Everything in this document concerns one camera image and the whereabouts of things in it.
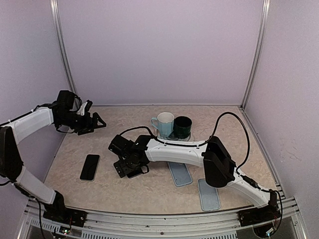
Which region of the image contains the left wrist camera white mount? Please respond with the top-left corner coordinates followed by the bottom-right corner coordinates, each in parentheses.
top-left (76, 100), bottom-right (93, 116)

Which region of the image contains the aluminium frame post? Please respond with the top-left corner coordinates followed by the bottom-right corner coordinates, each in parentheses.
top-left (240, 0), bottom-right (271, 111)
top-left (50, 0), bottom-right (78, 94)

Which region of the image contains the purple edged black phone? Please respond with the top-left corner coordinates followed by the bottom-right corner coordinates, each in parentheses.
top-left (127, 170), bottom-right (143, 178)

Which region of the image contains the black phone near left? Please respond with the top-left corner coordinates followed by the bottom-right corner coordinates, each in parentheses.
top-left (80, 154), bottom-right (100, 181)

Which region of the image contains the dark green ceramic mug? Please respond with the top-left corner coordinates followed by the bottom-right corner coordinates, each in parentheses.
top-left (173, 116), bottom-right (192, 139)

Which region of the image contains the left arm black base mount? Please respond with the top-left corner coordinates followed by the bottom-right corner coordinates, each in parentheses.
top-left (43, 208), bottom-right (87, 228)

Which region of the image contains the grey ceramic plate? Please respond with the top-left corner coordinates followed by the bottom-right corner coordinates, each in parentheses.
top-left (156, 129), bottom-right (194, 141)

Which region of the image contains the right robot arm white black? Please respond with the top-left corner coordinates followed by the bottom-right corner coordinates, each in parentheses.
top-left (108, 134), bottom-right (278, 221)

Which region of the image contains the right aluminium frame post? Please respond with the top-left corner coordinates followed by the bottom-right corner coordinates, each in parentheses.
top-left (240, 0), bottom-right (271, 111)

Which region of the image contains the left aluminium frame post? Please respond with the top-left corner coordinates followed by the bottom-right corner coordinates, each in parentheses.
top-left (50, 0), bottom-right (78, 94)

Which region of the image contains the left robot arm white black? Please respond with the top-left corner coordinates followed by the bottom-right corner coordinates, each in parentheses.
top-left (0, 90), bottom-right (107, 222)

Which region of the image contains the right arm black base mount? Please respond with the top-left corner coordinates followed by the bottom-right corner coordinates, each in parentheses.
top-left (237, 205), bottom-right (281, 227)

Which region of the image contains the light blue ceramic mug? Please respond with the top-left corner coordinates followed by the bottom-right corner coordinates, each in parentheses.
top-left (151, 112), bottom-right (174, 137)

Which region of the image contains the light blue phone case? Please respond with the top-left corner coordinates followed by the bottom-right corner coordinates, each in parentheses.
top-left (167, 162), bottom-right (193, 187)
top-left (197, 179), bottom-right (221, 212)

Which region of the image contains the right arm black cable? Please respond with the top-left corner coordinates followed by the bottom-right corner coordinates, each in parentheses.
top-left (119, 112), bottom-right (284, 225)

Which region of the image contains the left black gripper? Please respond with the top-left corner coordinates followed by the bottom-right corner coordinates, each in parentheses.
top-left (57, 111), bottom-right (106, 135)

